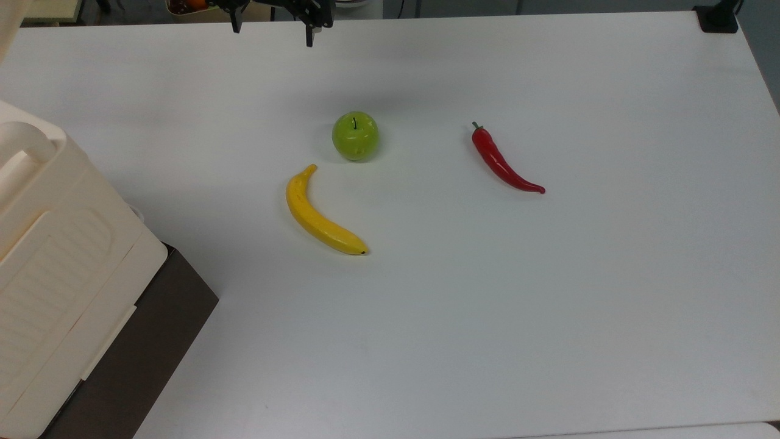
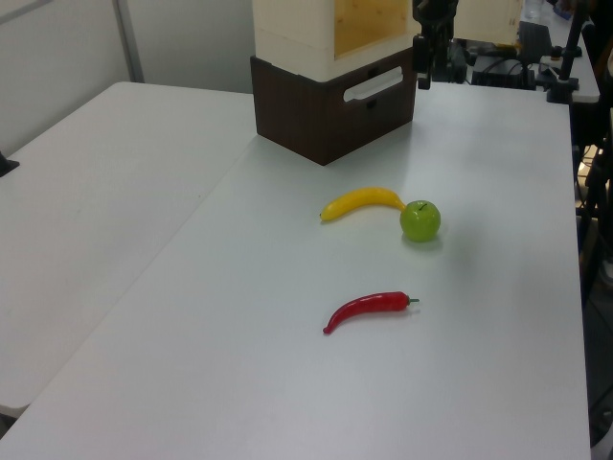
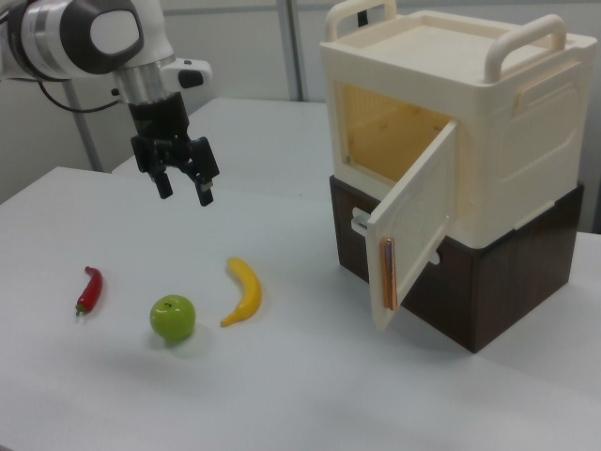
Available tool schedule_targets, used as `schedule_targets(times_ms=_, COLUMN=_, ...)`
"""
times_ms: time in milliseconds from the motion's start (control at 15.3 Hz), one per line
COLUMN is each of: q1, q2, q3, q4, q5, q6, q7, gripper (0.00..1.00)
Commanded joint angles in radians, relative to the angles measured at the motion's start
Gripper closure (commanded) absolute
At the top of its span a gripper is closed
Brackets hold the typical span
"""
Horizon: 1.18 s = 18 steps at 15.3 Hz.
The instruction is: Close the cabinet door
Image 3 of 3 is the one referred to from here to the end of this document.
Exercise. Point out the grey slanted metal pole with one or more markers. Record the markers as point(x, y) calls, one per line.
point(84, 127)

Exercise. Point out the yellow banana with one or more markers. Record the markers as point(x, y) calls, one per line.
point(251, 291)

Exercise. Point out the light wooden cabinet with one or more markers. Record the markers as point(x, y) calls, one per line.
point(530, 155)

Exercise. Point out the grey partition frame post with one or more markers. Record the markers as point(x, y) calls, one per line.
point(293, 47)

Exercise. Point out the cream cabinet door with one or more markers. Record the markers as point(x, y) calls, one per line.
point(413, 225)

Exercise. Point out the dark brown drawer box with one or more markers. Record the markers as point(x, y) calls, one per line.
point(507, 291)

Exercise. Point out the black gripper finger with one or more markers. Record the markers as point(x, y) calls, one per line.
point(206, 164)
point(155, 164)

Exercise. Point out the red chili pepper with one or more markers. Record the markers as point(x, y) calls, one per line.
point(91, 291)

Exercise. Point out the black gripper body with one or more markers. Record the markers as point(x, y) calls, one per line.
point(157, 119)

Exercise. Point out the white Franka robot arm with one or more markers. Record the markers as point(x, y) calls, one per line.
point(70, 37)

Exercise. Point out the green apple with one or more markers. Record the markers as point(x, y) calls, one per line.
point(172, 317)

